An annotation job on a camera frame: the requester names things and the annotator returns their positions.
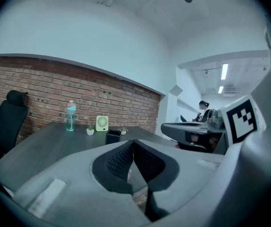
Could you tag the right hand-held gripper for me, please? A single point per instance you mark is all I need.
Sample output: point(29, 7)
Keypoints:
point(241, 119)

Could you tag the small plant in white pot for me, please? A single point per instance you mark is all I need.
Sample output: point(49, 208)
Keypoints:
point(90, 130)

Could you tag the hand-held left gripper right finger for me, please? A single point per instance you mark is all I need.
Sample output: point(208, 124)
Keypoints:
point(187, 174)

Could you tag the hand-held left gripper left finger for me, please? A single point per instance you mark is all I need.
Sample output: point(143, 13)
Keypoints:
point(74, 197)

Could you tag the black pen holder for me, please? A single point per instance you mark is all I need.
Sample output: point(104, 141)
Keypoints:
point(113, 137)

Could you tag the long ceiling light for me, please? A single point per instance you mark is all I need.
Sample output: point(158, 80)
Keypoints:
point(224, 71)

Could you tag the clear teal water bottle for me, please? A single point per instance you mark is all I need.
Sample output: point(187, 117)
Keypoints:
point(70, 117)

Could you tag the black office chair with headrest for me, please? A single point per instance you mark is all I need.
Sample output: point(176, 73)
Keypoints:
point(10, 122)

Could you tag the grey wall panel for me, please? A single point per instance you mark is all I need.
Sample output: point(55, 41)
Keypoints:
point(175, 90)

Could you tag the small green desk fan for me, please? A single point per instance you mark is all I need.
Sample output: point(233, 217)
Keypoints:
point(102, 124)

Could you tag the short ceiling light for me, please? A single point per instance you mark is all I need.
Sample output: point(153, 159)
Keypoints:
point(220, 89)

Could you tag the tiny plant in white pot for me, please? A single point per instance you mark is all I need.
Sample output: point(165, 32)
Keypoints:
point(123, 130)

